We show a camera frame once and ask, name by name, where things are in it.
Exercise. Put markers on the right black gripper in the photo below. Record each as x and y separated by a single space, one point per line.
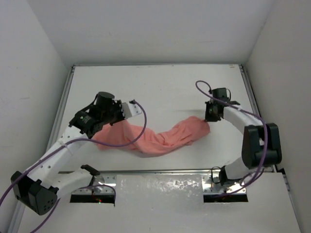
208 117

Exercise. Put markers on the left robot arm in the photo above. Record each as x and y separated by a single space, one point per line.
37 188

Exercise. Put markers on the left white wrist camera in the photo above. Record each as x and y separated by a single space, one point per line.
130 109

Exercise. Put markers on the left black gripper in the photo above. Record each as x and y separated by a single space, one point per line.
114 116

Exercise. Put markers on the salmon pink t-shirt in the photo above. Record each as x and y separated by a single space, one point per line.
184 133

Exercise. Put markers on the white front cover panel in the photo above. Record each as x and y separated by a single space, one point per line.
171 204

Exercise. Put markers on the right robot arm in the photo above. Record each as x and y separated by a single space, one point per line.
261 145

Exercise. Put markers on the aluminium table frame rail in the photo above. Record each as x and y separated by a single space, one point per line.
168 95

